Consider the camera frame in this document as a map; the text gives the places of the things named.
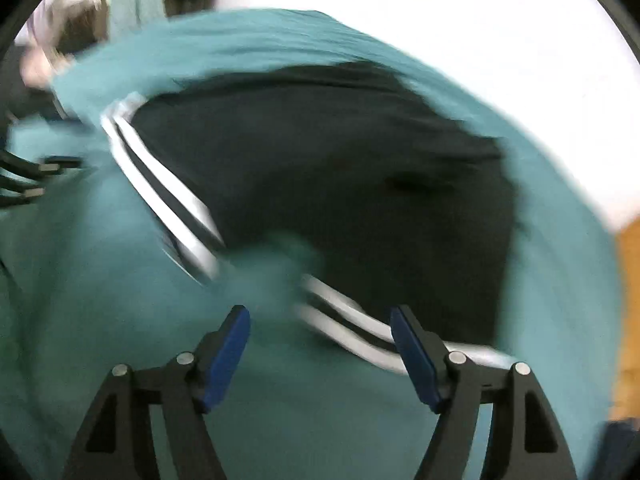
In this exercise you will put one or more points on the light teal cloth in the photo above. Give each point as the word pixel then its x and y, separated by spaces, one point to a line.
pixel 135 0

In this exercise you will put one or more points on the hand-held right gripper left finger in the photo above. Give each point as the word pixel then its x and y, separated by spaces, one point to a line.
pixel 227 355

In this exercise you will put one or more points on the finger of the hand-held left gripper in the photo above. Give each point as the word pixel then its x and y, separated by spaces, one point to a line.
pixel 30 167
pixel 20 194

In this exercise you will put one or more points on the dark blue cloth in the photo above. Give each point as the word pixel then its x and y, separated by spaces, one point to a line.
pixel 615 452

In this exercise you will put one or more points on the black white-striped garment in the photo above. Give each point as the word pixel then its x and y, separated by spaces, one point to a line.
pixel 325 160

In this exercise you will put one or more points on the teal garment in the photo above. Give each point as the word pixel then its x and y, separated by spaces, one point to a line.
pixel 125 260

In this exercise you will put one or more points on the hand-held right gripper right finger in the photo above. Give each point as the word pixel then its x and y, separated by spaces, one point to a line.
pixel 415 360

